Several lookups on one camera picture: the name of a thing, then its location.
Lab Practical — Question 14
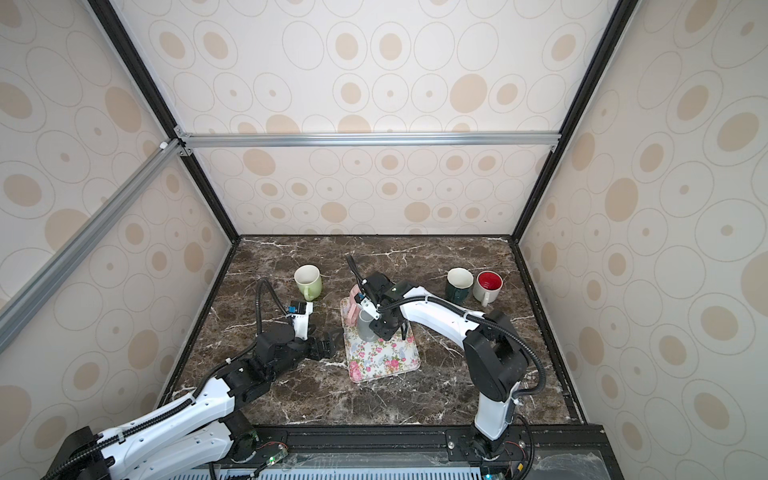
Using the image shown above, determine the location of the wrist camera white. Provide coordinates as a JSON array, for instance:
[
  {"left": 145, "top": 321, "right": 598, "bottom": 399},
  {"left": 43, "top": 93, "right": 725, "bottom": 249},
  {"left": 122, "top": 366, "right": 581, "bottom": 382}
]
[
  {"left": 356, "top": 292, "right": 381, "bottom": 320},
  {"left": 288, "top": 301, "right": 313, "bottom": 340}
]

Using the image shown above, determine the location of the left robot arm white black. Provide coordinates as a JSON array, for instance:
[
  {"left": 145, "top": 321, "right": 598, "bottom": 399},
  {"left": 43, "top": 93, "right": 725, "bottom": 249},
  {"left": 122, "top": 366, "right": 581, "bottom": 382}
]
[{"left": 45, "top": 324, "right": 336, "bottom": 479}]

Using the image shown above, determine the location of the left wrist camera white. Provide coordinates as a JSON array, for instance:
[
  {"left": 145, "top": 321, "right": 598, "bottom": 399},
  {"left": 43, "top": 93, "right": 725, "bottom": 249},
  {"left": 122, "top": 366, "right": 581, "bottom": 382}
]
[{"left": 288, "top": 301, "right": 313, "bottom": 340}]

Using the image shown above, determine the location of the diagonal aluminium rail left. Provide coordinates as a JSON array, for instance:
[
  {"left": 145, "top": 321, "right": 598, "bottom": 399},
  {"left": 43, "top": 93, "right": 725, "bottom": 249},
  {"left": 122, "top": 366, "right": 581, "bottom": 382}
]
[{"left": 1, "top": 139, "right": 181, "bottom": 350}]

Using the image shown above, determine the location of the dark green mug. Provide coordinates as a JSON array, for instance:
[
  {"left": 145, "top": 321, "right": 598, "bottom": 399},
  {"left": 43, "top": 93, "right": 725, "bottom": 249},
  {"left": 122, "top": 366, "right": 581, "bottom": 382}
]
[{"left": 445, "top": 267, "right": 474, "bottom": 305}]

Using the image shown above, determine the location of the small circuit board with leds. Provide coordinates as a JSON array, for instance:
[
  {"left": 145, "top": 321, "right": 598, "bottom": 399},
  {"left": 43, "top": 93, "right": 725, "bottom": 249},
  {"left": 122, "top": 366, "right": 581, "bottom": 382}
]
[{"left": 256, "top": 442, "right": 289, "bottom": 466}]

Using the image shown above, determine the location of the light green mug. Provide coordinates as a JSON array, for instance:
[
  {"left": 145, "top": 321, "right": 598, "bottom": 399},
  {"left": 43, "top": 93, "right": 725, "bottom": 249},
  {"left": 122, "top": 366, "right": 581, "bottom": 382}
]
[{"left": 294, "top": 264, "right": 322, "bottom": 302}]

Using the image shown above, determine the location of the horizontal aluminium rail back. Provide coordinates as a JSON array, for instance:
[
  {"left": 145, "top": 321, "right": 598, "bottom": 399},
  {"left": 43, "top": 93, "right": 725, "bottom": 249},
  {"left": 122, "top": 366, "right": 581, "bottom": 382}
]
[{"left": 180, "top": 131, "right": 561, "bottom": 148}]

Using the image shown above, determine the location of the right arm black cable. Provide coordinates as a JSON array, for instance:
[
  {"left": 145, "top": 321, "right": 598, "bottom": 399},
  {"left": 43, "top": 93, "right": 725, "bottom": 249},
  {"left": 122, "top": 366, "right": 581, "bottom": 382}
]
[{"left": 346, "top": 254, "right": 548, "bottom": 400}]

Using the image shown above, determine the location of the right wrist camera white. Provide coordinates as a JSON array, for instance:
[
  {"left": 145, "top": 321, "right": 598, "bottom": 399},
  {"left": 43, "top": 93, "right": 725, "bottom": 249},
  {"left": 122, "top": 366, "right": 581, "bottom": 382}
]
[{"left": 356, "top": 292, "right": 381, "bottom": 320}]

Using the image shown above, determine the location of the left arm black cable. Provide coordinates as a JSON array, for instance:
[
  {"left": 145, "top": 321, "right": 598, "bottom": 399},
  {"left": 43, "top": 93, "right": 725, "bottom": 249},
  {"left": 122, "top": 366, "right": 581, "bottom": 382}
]
[{"left": 41, "top": 277, "right": 292, "bottom": 480}]

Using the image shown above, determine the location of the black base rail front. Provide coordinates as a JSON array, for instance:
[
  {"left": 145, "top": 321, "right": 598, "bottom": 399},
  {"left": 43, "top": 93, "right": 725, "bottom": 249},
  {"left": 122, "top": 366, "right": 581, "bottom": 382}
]
[{"left": 197, "top": 424, "right": 607, "bottom": 480}]

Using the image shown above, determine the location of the pink mug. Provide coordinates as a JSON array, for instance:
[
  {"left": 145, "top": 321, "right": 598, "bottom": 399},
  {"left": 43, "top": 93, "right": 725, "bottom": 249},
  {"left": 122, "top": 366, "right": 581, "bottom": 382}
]
[{"left": 347, "top": 285, "right": 361, "bottom": 324}]

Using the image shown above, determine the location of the grey mug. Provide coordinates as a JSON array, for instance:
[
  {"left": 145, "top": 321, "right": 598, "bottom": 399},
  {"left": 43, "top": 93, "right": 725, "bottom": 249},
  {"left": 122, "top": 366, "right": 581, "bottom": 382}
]
[{"left": 357, "top": 310, "right": 378, "bottom": 342}]

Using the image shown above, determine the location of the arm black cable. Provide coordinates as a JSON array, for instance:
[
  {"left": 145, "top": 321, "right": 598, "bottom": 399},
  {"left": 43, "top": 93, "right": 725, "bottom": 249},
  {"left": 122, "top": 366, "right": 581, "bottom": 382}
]
[
  {"left": 346, "top": 254, "right": 548, "bottom": 400},
  {"left": 41, "top": 277, "right": 292, "bottom": 480}
]

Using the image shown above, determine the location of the white mug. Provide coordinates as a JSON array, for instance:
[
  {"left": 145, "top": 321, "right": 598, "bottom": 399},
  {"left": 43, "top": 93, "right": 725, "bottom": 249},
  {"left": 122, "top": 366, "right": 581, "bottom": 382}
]
[{"left": 472, "top": 271, "right": 503, "bottom": 308}]

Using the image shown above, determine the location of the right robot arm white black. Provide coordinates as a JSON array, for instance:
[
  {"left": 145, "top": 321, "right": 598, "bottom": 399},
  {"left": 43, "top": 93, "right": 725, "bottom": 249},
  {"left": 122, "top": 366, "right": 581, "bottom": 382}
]
[{"left": 354, "top": 272, "right": 546, "bottom": 460}]

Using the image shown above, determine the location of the floral serving tray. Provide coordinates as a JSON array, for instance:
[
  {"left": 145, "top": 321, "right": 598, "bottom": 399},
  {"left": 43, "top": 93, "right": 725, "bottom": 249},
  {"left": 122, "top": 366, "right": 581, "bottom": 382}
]
[{"left": 340, "top": 298, "right": 421, "bottom": 384}]

